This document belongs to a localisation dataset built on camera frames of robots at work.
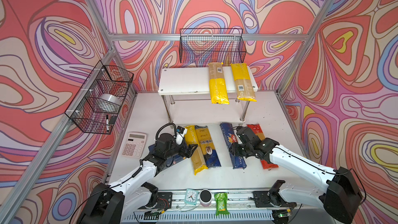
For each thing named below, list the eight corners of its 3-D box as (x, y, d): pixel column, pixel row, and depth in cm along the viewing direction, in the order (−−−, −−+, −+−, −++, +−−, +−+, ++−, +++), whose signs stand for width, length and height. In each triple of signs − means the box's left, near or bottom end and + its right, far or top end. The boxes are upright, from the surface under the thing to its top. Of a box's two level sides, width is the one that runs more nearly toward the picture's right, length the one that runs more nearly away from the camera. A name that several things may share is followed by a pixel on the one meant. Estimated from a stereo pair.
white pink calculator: (122, 158, 89) (119, 155, 85) (130, 135, 99) (127, 131, 95) (142, 158, 89) (140, 155, 85) (148, 135, 99) (146, 131, 95)
